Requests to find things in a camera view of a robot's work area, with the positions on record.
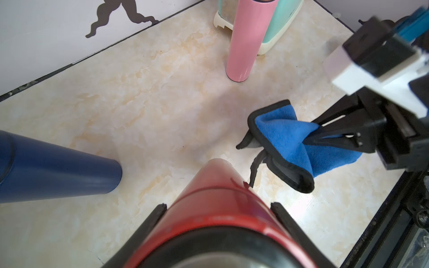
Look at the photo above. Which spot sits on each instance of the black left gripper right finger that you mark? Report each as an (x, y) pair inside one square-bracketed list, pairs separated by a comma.
[(298, 234)]

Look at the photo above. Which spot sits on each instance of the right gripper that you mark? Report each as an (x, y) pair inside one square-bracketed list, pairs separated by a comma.
[(400, 138)]

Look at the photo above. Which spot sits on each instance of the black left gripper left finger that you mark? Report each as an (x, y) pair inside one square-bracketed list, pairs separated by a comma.
[(119, 259)]

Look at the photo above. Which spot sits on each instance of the blue microfiber cloth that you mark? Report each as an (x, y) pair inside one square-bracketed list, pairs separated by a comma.
[(280, 135)]

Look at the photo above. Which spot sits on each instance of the red thermos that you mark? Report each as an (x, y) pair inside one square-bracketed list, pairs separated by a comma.
[(219, 213)]

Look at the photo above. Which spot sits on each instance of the blue thermos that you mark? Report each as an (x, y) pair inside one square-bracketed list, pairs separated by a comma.
[(34, 170)]

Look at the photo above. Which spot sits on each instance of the pink thermos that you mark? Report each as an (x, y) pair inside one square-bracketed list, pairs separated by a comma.
[(252, 20)]

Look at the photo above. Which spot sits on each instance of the mint green toaster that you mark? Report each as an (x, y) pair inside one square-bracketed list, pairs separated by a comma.
[(283, 16)]

